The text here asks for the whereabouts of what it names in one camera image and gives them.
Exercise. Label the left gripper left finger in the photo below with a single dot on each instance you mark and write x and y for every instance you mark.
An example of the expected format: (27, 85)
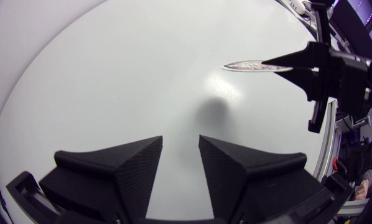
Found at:
(111, 180)

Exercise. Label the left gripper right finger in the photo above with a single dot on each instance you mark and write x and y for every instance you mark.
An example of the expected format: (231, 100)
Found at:
(251, 183)

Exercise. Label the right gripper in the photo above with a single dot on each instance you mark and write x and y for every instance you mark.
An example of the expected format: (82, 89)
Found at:
(349, 84)

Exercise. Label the person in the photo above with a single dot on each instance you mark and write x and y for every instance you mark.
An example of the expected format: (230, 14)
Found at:
(364, 188)

